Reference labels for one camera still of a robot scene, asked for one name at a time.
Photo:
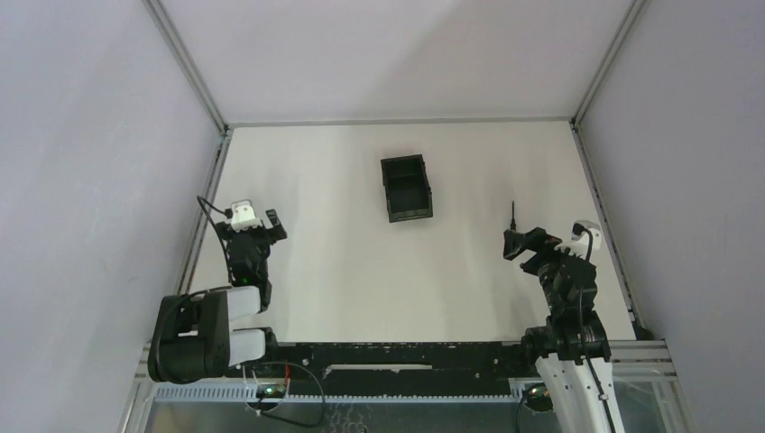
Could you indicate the left controller circuit board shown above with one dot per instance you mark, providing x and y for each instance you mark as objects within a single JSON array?
[{"x": 271, "y": 391}]

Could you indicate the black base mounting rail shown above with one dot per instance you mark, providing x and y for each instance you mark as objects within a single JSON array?
[{"x": 409, "y": 369}]

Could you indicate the black plastic bin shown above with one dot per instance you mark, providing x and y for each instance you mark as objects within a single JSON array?
[{"x": 408, "y": 195}]

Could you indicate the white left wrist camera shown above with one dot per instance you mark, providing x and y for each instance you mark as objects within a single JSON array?
[{"x": 243, "y": 216}]

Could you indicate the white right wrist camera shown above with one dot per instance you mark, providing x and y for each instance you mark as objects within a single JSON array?
[{"x": 586, "y": 237}]

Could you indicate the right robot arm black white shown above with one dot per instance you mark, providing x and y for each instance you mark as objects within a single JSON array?
[{"x": 571, "y": 351}]

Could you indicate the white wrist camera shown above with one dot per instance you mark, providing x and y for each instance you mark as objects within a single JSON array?
[
  {"x": 586, "y": 237},
  {"x": 243, "y": 216}
]

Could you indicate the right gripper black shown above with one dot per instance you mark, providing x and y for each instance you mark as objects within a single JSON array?
[{"x": 536, "y": 239}]

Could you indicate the right controller circuit board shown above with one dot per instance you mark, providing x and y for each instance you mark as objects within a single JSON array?
[{"x": 537, "y": 399}]

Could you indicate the controller circuit board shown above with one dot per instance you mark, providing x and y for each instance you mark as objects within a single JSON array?
[
  {"x": 271, "y": 391},
  {"x": 537, "y": 399}
]

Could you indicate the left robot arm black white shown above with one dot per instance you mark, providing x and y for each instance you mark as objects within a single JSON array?
[{"x": 194, "y": 337}]

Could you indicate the grey slotted cable duct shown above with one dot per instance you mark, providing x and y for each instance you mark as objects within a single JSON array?
[{"x": 222, "y": 392}]

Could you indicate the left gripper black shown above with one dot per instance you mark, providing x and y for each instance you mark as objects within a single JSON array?
[{"x": 252, "y": 234}]

